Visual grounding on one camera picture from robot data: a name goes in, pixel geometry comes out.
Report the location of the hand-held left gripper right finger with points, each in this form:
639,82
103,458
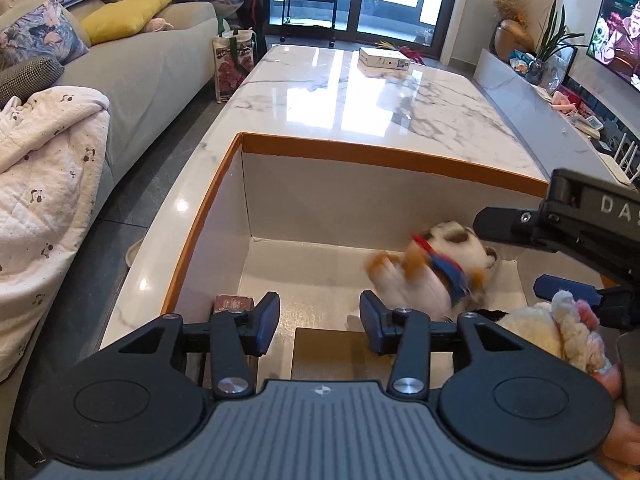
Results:
372,322

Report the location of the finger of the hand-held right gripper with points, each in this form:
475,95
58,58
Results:
502,222
562,287

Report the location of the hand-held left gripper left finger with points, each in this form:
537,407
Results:
267,322

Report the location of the white crocheted bunny plush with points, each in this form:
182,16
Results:
540,330

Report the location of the brown dog plush blue hat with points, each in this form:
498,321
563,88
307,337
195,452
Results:
430,270

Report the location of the white storage box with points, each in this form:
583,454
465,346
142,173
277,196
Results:
300,190

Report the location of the small brown box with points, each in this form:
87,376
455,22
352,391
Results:
232,302

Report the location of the white router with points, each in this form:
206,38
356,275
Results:
620,162

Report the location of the marble television console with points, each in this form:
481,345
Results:
520,90

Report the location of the white bowl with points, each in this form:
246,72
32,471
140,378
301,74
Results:
132,254

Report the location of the glass vase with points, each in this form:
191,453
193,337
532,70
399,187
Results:
536,72

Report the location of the golden vase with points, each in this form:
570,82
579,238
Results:
515,40

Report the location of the green leafy plant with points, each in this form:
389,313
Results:
557,35

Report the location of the red item on floor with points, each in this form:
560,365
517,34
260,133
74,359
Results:
412,54

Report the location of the white flat box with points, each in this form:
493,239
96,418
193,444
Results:
382,57

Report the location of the dried flower bunch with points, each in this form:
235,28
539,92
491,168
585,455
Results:
510,4

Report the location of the white printed blanket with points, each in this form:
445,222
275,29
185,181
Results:
45,200

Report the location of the printed shopping bag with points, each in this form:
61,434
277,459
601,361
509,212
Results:
232,67

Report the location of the grey sofa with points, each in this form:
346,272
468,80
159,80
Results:
150,75

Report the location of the yellow pillow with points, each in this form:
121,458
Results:
125,15

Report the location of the dark houndstooth pillow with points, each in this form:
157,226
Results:
27,77

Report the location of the floral pillow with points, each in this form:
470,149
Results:
40,35

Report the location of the wall television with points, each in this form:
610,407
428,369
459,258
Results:
617,35

